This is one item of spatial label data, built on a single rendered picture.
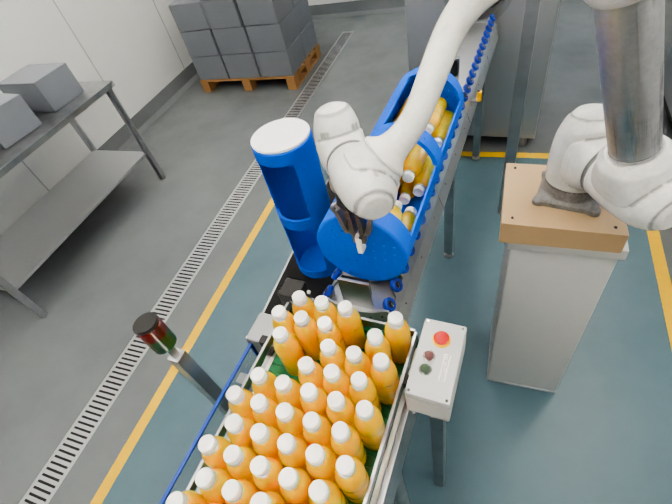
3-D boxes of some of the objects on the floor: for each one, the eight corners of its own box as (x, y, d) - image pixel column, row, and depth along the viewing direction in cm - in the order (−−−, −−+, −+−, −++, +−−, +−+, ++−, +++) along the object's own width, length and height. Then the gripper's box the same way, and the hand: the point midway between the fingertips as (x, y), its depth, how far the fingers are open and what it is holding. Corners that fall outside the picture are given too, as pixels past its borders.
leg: (480, 156, 312) (486, 75, 267) (479, 161, 309) (485, 80, 264) (472, 155, 315) (477, 75, 269) (471, 160, 311) (475, 80, 266)
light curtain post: (508, 208, 272) (563, -142, 148) (507, 214, 268) (562, -138, 145) (498, 207, 274) (544, -138, 150) (497, 213, 271) (542, -135, 147)
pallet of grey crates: (321, 55, 492) (295, -67, 406) (297, 89, 445) (261, -41, 358) (235, 60, 533) (194, -50, 447) (204, 92, 485) (153, -24, 399)
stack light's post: (294, 466, 190) (186, 350, 110) (290, 475, 188) (177, 363, 108) (286, 463, 192) (174, 346, 112) (282, 472, 189) (165, 359, 110)
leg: (454, 251, 256) (456, 170, 211) (452, 258, 253) (454, 177, 207) (444, 250, 258) (445, 169, 213) (442, 257, 255) (442, 176, 209)
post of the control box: (445, 477, 176) (447, 372, 103) (443, 487, 173) (443, 386, 101) (435, 474, 177) (431, 367, 105) (433, 484, 175) (427, 382, 102)
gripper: (318, 192, 102) (336, 256, 119) (368, 198, 97) (379, 263, 114) (330, 173, 106) (346, 237, 123) (378, 178, 101) (388, 244, 118)
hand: (360, 241), depth 116 cm, fingers closed, pressing on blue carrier
